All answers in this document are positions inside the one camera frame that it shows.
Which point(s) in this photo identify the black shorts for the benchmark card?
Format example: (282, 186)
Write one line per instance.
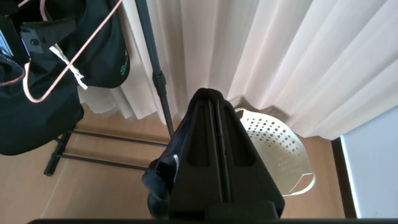
(31, 124)

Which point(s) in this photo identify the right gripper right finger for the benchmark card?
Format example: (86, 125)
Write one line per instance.
(255, 186)

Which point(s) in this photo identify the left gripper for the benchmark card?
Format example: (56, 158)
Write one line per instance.
(9, 65)

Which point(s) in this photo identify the black clothes rack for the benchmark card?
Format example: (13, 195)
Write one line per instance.
(155, 62)

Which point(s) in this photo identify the black garment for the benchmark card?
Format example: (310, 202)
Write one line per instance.
(158, 183)

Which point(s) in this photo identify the white laundry basket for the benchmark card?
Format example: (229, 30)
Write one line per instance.
(280, 149)

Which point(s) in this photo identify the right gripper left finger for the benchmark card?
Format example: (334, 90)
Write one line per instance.
(192, 186)

